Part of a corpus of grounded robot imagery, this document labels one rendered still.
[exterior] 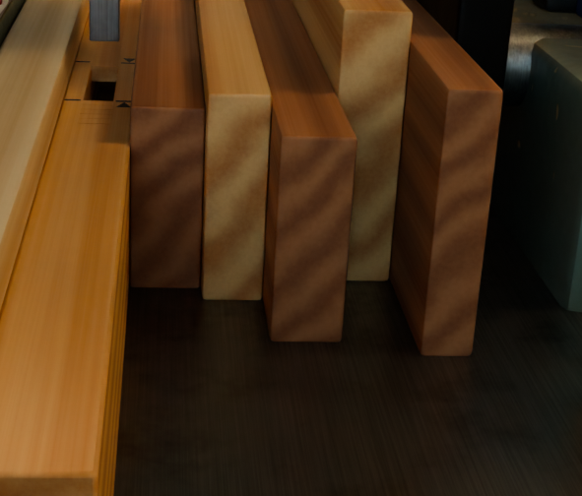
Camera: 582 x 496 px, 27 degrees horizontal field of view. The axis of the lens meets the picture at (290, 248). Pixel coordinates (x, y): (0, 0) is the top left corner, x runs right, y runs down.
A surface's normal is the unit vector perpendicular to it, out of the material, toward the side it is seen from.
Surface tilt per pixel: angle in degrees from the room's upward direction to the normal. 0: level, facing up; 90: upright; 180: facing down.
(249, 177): 90
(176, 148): 90
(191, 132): 90
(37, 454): 0
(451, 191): 90
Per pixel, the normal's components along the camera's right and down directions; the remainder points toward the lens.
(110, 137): 0.05, -0.93
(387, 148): 0.09, 0.38
